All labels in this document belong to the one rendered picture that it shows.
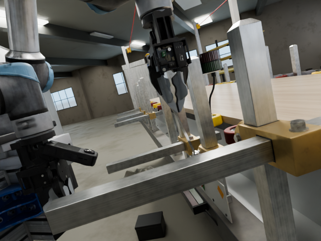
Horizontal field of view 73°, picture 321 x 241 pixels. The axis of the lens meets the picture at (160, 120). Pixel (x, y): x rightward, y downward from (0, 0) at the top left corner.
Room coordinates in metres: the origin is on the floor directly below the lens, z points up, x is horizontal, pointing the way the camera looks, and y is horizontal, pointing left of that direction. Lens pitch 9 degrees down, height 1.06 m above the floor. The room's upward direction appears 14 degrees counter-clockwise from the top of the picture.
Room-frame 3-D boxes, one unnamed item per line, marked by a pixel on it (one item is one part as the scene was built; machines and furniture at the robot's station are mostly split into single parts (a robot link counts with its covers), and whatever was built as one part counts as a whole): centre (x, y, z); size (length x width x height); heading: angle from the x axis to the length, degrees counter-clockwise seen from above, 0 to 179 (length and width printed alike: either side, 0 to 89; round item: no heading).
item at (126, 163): (0.77, 0.01, 0.82); 0.43 x 0.03 x 0.04; 98
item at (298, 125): (0.25, -0.16, 0.98); 0.02 x 0.02 x 0.01
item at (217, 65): (0.58, -0.16, 1.08); 0.06 x 0.06 x 0.02
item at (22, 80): (0.47, 0.28, 1.12); 0.09 x 0.08 x 0.11; 140
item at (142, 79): (1.81, 0.06, 0.92); 0.03 x 0.03 x 0.48; 8
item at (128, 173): (0.50, 0.09, 0.87); 0.09 x 0.07 x 0.02; 98
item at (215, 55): (0.58, -0.16, 1.10); 0.06 x 0.06 x 0.02
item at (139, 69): (8.09, -0.01, 1.01); 1.57 x 1.20 x 2.02; 160
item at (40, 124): (0.47, 0.27, 1.05); 0.08 x 0.08 x 0.05
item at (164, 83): (0.48, -0.03, 1.04); 0.06 x 0.03 x 0.09; 8
